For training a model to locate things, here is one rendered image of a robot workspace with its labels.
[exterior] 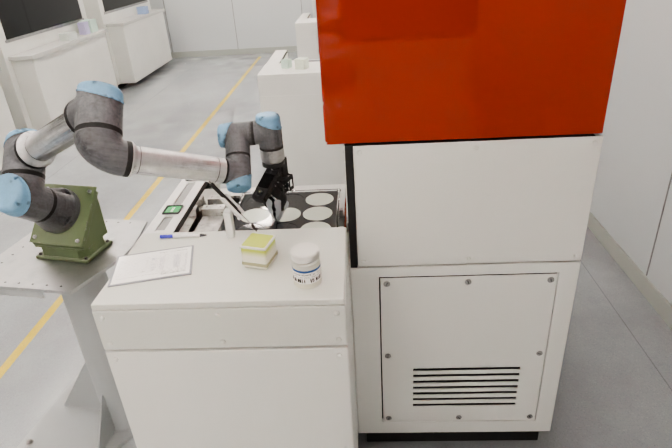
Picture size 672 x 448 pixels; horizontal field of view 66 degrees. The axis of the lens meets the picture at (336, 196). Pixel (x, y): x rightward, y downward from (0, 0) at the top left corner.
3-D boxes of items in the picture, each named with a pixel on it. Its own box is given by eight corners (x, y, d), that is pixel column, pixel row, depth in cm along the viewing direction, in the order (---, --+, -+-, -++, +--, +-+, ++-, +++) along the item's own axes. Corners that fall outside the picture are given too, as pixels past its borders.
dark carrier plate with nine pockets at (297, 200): (338, 192, 191) (337, 190, 191) (334, 240, 160) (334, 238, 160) (246, 195, 193) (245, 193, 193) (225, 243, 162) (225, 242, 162)
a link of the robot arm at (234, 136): (216, 153, 153) (254, 149, 154) (215, 118, 156) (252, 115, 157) (222, 162, 161) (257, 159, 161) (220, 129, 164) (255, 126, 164)
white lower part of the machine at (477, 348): (494, 307, 265) (509, 159, 229) (548, 448, 192) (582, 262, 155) (357, 310, 269) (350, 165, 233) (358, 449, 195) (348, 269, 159)
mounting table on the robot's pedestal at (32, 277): (-26, 315, 170) (-41, 283, 164) (62, 244, 209) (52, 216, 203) (97, 326, 161) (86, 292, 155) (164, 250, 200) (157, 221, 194)
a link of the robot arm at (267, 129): (253, 111, 161) (280, 109, 161) (257, 144, 165) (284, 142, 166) (251, 118, 153) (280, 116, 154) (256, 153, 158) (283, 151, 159)
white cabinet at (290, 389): (358, 336, 251) (351, 184, 215) (359, 545, 164) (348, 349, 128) (228, 339, 254) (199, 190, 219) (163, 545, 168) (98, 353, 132)
